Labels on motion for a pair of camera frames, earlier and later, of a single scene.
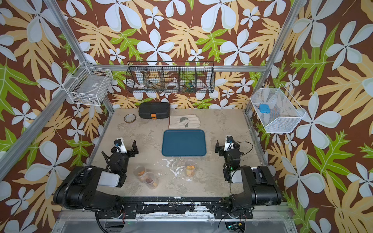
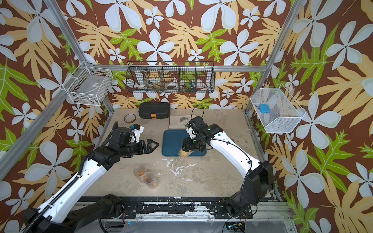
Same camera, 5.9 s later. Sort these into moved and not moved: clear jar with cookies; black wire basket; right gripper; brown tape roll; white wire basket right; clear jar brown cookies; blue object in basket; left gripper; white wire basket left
Moved: clear jar with cookies; left gripper; right gripper
Not moved: clear jar brown cookies; blue object in basket; brown tape roll; black wire basket; white wire basket left; white wire basket right
